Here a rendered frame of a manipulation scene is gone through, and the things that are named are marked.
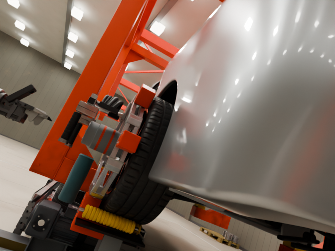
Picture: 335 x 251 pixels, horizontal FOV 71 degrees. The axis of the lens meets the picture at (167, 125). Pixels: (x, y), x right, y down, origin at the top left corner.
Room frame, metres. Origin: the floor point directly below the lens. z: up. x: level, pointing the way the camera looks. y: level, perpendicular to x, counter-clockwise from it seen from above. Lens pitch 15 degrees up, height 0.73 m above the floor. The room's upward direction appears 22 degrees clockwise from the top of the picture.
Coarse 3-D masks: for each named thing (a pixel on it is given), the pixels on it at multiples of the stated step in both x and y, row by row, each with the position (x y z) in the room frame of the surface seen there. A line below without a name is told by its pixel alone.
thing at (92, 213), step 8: (80, 208) 1.15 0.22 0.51; (88, 208) 1.14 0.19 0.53; (96, 208) 1.17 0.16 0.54; (88, 216) 1.14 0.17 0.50; (96, 216) 1.15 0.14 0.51; (104, 216) 1.16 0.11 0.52; (112, 216) 1.17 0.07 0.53; (120, 216) 1.21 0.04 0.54; (104, 224) 1.17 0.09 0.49; (112, 224) 1.17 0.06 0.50; (120, 224) 1.18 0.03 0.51; (128, 224) 1.19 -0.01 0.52; (128, 232) 1.21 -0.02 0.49
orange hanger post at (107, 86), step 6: (138, 30) 3.50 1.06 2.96; (132, 42) 3.50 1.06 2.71; (126, 48) 3.49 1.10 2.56; (120, 54) 3.48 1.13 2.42; (126, 54) 3.50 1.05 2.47; (120, 60) 3.49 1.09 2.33; (114, 66) 3.48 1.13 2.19; (120, 66) 3.50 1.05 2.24; (114, 72) 3.49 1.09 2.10; (108, 78) 3.48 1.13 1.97; (114, 78) 3.50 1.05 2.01; (108, 84) 3.49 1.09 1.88; (102, 90) 3.48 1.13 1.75; (108, 90) 3.50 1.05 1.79; (102, 96) 3.49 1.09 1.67; (84, 126) 3.48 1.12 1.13; (84, 132) 3.49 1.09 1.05
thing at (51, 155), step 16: (128, 0) 1.61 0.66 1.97; (144, 0) 1.64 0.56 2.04; (128, 16) 1.62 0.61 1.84; (112, 32) 1.61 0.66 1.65; (128, 32) 1.64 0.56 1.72; (96, 48) 1.60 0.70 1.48; (112, 48) 1.63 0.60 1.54; (96, 64) 1.61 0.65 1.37; (112, 64) 1.64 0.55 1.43; (80, 80) 1.60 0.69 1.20; (96, 80) 1.63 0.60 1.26; (80, 96) 1.62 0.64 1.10; (64, 112) 1.60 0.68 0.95; (64, 128) 1.62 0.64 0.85; (48, 144) 1.60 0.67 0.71; (48, 160) 1.61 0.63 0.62; (48, 176) 1.63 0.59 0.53
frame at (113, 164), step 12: (132, 108) 1.06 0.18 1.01; (144, 108) 1.11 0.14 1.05; (132, 120) 1.02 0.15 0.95; (132, 132) 1.02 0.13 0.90; (120, 156) 1.06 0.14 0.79; (108, 168) 1.03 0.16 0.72; (120, 168) 1.03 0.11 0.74; (96, 180) 1.39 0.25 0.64; (108, 180) 1.10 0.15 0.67; (96, 192) 1.15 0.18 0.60
